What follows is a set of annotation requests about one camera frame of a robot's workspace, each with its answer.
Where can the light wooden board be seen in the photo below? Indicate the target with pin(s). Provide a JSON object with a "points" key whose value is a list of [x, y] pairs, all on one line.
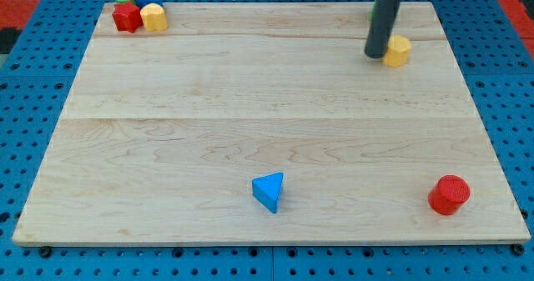
{"points": [[163, 132]]}

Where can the yellow heart block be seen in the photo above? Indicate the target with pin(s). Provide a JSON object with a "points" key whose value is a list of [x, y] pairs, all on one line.
{"points": [[154, 17]]}

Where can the yellow hexagon block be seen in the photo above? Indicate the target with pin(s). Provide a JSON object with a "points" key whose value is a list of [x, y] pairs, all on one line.
{"points": [[397, 52]]}

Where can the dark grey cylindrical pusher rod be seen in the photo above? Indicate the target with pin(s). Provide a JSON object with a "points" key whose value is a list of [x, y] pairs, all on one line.
{"points": [[381, 25]]}

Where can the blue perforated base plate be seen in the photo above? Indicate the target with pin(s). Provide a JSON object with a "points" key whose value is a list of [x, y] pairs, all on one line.
{"points": [[40, 68]]}

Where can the blue triangle block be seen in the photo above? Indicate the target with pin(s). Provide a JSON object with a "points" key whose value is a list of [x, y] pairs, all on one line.
{"points": [[267, 190]]}

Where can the red star block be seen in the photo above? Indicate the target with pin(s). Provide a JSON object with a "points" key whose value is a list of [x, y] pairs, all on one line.
{"points": [[126, 17]]}

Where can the red cylinder block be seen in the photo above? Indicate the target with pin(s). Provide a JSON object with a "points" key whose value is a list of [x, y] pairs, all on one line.
{"points": [[449, 194]]}

